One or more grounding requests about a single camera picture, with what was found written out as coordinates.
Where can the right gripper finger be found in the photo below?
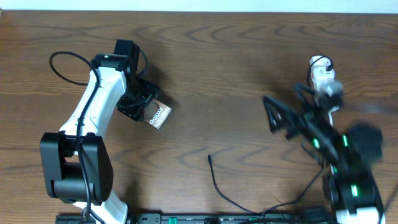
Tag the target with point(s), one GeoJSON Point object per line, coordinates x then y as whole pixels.
{"type": "Point", "coordinates": [280, 116]}
{"type": "Point", "coordinates": [300, 89]}

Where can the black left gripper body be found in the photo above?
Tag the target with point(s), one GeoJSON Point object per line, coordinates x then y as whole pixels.
{"type": "Point", "coordinates": [134, 101]}

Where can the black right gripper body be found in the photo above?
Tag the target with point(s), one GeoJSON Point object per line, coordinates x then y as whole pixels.
{"type": "Point", "coordinates": [311, 117]}

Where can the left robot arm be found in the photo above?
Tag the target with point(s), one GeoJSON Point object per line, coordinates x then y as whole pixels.
{"type": "Point", "coordinates": [77, 168]}

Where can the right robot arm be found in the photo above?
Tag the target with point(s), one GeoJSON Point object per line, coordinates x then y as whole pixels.
{"type": "Point", "coordinates": [349, 185]}

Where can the white USB charger adapter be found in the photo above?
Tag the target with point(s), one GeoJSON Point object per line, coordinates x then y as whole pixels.
{"type": "Point", "coordinates": [321, 68]}

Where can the white power strip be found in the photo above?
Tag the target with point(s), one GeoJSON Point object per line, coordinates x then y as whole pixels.
{"type": "Point", "coordinates": [325, 101]}

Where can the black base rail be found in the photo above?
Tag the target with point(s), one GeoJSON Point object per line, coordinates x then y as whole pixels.
{"type": "Point", "coordinates": [307, 215]}

